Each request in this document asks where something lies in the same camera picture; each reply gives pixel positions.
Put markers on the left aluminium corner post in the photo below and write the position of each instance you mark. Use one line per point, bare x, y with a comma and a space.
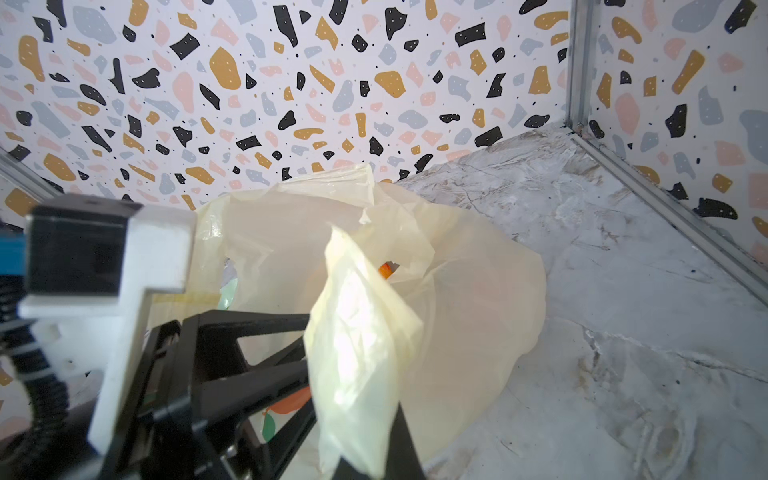
26, 179

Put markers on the yellow translucent plastic bag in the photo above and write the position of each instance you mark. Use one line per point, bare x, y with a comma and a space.
440, 337

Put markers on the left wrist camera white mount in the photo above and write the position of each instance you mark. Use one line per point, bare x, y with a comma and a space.
76, 288

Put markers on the orange yellow fruit in bag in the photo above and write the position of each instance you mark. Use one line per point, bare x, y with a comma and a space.
387, 269

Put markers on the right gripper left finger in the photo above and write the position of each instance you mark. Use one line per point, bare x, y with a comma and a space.
345, 471

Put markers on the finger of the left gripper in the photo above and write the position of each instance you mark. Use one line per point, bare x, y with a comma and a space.
149, 422

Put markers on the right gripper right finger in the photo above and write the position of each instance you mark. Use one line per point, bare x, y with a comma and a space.
402, 460

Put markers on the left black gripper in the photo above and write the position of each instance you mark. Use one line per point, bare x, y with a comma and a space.
218, 441

